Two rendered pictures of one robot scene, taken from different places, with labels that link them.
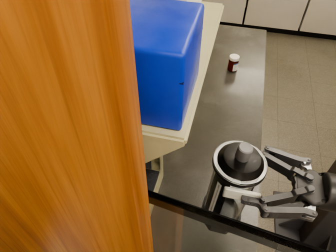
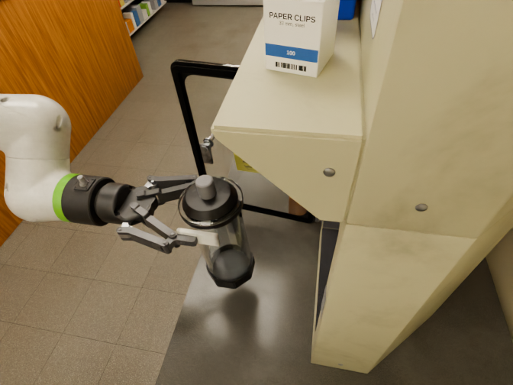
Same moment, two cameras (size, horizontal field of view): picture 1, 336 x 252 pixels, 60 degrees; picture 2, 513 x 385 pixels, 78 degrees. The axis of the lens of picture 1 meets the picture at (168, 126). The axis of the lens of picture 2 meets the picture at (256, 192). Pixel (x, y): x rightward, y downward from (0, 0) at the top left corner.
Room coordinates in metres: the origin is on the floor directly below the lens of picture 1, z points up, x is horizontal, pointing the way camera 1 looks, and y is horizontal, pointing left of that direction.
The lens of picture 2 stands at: (0.69, -0.06, 1.65)
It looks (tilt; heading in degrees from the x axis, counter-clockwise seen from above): 48 degrees down; 180
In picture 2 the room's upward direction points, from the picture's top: 5 degrees counter-clockwise
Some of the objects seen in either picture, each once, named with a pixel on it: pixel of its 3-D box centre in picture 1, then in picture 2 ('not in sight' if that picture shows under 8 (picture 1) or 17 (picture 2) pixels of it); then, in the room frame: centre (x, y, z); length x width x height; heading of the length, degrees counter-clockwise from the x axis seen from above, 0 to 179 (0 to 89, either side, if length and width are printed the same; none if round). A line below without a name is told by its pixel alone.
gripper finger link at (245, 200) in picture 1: (254, 206); not in sight; (0.27, -0.17, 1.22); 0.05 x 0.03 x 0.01; 77
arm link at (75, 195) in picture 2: not in sight; (93, 198); (0.29, -0.37, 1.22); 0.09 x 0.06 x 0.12; 166
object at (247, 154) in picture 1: (241, 157); (208, 194); (0.35, -0.14, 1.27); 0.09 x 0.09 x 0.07
